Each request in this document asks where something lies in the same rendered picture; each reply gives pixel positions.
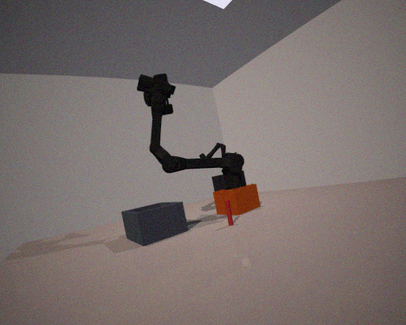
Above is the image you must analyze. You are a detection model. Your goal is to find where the dark red peg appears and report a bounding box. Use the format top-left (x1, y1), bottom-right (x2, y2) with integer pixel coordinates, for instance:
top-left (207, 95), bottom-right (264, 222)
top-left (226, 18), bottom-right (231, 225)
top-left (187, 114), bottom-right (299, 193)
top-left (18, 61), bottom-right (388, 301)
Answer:
top-left (225, 200), bottom-right (233, 225)

